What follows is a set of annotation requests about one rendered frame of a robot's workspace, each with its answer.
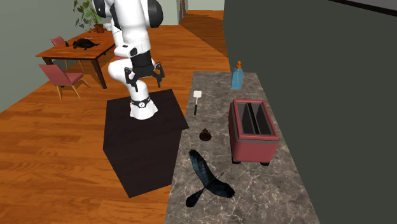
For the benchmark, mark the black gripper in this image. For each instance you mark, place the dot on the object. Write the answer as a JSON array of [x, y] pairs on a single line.
[[142, 65]]

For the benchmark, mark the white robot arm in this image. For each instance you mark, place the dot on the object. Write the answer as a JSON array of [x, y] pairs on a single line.
[[133, 21]]

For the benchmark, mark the brown wooden table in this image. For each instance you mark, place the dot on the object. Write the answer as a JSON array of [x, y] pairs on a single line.
[[90, 52]]

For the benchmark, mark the dark robot stand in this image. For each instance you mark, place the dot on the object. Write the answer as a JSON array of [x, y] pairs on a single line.
[[139, 145]]

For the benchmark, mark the pink chair with wooden legs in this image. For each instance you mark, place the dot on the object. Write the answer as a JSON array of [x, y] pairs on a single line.
[[58, 41], [57, 76]]

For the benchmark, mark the blue bottle with orange top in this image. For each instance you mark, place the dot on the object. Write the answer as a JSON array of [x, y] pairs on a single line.
[[237, 79]]

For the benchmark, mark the black bird figure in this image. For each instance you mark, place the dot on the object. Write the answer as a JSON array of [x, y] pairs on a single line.
[[201, 169]]

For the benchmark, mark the red toaster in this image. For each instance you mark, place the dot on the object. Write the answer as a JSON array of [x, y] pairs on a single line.
[[251, 147]]

